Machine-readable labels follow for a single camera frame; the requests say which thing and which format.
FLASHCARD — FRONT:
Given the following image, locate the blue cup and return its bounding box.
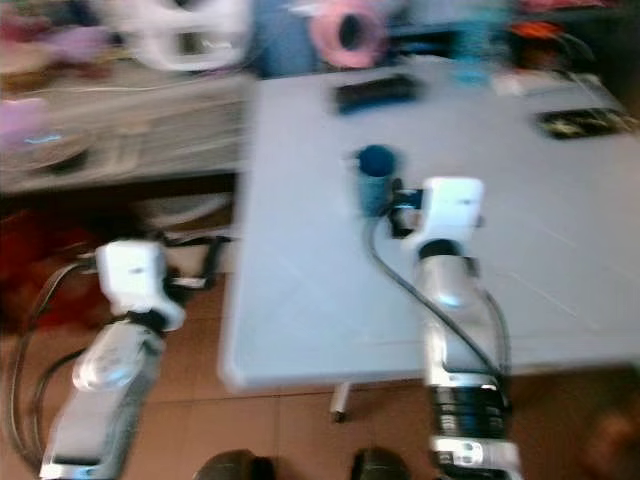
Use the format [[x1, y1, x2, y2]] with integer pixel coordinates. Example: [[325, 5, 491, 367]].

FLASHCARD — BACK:
[[355, 144, 402, 218]]

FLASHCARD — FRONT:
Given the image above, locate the white folding table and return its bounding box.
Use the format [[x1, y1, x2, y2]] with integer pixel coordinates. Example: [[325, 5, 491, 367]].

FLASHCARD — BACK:
[[218, 54, 640, 425]]

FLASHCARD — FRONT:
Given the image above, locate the long black case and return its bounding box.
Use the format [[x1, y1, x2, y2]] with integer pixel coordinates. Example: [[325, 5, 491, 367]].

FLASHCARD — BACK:
[[333, 74, 423, 116]]

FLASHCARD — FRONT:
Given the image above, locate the grey side bench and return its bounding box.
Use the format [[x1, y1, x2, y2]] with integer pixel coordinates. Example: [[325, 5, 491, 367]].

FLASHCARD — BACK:
[[0, 62, 253, 196]]

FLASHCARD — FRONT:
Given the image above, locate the teal bottle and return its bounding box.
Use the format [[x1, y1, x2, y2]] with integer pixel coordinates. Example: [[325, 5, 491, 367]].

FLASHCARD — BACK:
[[448, 8, 513, 87]]

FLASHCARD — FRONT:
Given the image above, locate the red plastic crate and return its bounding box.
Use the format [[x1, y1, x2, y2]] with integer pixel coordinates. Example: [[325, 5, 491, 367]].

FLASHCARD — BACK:
[[0, 208, 106, 331]]

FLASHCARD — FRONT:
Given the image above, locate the pink roll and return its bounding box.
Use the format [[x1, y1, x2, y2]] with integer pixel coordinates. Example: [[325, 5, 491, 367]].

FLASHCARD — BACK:
[[308, 0, 388, 71]]

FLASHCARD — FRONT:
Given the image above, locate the flat black tray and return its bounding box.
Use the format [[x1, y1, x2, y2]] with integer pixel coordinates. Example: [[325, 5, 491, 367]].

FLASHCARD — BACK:
[[538, 106, 625, 142]]

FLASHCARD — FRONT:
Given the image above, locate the dark left robot foot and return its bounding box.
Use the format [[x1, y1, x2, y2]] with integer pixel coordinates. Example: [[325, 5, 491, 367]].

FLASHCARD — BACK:
[[194, 449, 267, 480]]

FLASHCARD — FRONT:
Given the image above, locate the dark robot foot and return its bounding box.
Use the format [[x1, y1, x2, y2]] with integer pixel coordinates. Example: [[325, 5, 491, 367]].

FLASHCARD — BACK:
[[194, 449, 267, 480], [352, 446, 413, 480]]

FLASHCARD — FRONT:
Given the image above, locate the purple soft item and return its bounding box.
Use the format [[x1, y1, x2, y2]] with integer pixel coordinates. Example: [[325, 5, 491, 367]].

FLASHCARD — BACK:
[[0, 96, 51, 151]]

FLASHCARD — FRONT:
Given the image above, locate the white plastic appliance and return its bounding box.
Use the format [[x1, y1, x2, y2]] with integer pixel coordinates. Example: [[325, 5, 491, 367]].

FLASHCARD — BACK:
[[93, 0, 255, 74]]

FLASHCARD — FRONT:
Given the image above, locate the dark right robot foot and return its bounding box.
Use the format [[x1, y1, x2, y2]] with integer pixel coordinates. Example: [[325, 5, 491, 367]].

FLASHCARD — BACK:
[[352, 446, 413, 480]]

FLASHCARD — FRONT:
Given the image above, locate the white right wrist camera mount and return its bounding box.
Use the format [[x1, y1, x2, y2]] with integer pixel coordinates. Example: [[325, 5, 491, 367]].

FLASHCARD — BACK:
[[418, 176, 487, 257]]

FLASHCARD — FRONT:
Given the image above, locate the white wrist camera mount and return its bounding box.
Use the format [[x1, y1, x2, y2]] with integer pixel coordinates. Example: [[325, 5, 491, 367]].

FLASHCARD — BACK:
[[95, 239, 188, 332], [418, 176, 487, 257]]

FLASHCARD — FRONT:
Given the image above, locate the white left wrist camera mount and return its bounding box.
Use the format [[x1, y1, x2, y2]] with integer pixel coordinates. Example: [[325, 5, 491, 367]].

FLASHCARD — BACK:
[[95, 239, 188, 332]]

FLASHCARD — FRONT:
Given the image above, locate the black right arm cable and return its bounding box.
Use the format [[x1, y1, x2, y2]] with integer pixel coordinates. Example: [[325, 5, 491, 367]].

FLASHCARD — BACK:
[[366, 215, 513, 386]]

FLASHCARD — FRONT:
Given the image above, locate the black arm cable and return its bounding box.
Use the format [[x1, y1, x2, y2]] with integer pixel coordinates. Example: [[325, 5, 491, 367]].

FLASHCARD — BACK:
[[4, 258, 106, 473], [366, 215, 513, 386]]

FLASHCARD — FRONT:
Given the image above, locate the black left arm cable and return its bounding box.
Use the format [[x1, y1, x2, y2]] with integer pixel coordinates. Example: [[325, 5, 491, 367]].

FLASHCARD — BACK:
[[4, 258, 106, 473]]

